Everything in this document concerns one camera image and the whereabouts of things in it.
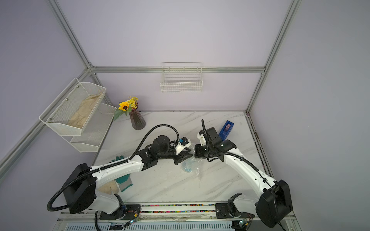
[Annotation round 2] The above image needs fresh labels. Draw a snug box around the blue wine glass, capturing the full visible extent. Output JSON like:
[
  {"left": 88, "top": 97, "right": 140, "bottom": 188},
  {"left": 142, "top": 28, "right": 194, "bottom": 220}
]
[{"left": 181, "top": 152, "right": 200, "bottom": 175}]

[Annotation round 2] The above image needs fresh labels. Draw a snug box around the clear bubble wrap sheet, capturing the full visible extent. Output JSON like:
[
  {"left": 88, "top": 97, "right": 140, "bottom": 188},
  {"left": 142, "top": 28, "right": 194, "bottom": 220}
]
[{"left": 181, "top": 145, "right": 205, "bottom": 180}]

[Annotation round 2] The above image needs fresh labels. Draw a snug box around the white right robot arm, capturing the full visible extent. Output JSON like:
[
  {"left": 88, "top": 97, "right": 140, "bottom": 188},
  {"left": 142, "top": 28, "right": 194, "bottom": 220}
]
[{"left": 195, "top": 128, "right": 293, "bottom": 228}]

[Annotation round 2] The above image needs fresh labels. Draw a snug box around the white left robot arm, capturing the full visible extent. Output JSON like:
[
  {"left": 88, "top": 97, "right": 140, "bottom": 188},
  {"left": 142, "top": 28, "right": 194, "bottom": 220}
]
[{"left": 63, "top": 135, "right": 192, "bottom": 214}]

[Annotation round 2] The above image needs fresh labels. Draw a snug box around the blue tape dispenser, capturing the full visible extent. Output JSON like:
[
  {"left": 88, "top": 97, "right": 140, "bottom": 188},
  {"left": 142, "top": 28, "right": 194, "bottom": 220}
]
[{"left": 218, "top": 120, "right": 234, "bottom": 141}]

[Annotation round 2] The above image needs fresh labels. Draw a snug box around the dark ribbed vase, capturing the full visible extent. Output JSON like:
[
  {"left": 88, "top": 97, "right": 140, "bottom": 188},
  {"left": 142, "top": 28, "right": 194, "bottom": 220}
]
[{"left": 129, "top": 105, "right": 146, "bottom": 130}]

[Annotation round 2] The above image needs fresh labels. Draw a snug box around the green glove on table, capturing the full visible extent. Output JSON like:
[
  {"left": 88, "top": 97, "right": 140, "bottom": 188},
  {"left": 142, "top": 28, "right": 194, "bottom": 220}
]
[{"left": 111, "top": 174, "right": 133, "bottom": 194}]

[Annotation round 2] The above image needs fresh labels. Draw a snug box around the yellow sunflower bouquet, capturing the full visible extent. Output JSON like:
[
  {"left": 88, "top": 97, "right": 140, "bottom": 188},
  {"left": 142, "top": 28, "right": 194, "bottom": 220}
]
[{"left": 113, "top": 97, "right": 139, "bottom": 121}]

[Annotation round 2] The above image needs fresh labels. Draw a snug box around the beige glove on table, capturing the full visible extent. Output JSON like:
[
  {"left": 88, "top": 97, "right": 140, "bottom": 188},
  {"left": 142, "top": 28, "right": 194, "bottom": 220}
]
[{"left": 99, "top": 180, "right": 119, "bottom": 195}]

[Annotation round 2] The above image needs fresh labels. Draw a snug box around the white mesh lower shelf bin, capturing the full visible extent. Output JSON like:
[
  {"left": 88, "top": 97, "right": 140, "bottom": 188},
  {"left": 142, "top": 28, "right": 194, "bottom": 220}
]
[{"left": 69, "top": 103, "right": 116, "bottom": 153}]

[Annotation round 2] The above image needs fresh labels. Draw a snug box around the white mesh shelf bin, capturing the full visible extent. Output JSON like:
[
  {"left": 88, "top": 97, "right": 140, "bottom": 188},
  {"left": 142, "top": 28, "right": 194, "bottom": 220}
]
[
  {"left": 69, "top": 103, "right": 116, "bottom": 153},
  {"left": 39, "top": 78, "right": 106, "bottom": 136}
]

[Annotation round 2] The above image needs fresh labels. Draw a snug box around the beige glove in bin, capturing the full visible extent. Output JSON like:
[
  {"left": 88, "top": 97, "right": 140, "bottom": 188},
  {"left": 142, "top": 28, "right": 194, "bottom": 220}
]
[{"left": 67, "top": 93, "right": 103, "bottom": 129}]

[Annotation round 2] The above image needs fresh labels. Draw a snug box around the white mesh upper shelf bin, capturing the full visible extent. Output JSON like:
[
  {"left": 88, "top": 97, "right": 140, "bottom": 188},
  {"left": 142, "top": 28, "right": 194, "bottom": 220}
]
[{"left": 39, "top": 78, "right": 106, "bottom": 136}]

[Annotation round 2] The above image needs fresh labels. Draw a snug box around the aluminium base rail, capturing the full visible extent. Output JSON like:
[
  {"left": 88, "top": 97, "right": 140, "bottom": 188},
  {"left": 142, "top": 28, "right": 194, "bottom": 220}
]
[{"left": 53, "top": 202, "right": 270, "bottom": 231}]

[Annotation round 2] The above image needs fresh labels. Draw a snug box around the white wire wall basket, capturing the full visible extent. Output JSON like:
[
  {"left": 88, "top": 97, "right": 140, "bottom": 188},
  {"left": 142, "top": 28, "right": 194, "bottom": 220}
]
[{"left": 160, "top": 62, "right": 203, "bottom": 93}]

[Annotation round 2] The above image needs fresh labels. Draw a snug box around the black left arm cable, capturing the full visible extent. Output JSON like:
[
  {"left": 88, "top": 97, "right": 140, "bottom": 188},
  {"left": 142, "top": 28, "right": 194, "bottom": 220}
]
[{"left": 46, "top": 124, "right": 180, "bottom": 212}]

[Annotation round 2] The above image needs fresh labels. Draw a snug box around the aluminium frame post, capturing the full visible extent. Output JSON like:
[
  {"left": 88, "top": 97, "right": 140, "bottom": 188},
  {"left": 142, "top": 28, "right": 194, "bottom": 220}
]
[{"left": 245, "top": 0, "right": 302, "bottom": 116}]

